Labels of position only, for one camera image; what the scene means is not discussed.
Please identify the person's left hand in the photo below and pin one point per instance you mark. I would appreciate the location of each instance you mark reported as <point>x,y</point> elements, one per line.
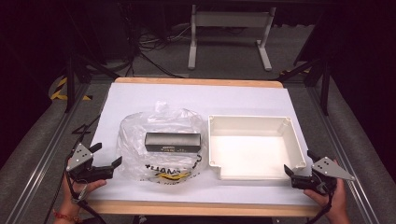
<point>80,189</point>

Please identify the person's right hand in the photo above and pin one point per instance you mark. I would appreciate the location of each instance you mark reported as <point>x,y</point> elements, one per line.
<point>333,199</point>

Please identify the white metal stand frame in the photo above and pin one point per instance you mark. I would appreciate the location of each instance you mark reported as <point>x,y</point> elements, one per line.
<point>230,34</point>

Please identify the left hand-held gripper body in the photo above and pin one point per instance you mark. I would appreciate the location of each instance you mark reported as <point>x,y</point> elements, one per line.
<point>81,165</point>

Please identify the black tripod stand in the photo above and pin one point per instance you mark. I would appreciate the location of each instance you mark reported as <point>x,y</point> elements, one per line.
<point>81,62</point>
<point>314,68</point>

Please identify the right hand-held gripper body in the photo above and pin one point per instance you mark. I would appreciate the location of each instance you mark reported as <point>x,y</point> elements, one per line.
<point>323,175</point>

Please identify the white plastic bin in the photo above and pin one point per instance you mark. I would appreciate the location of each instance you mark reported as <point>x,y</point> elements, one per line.
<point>253,146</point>

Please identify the black rectangular box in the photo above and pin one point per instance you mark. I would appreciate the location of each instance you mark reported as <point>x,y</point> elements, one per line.
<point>172,142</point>

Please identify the white table cover sheet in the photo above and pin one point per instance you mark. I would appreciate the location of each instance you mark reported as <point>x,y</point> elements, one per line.
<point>199,102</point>

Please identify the clear plastic bag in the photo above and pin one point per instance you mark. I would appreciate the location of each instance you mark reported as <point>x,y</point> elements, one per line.
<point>162,143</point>

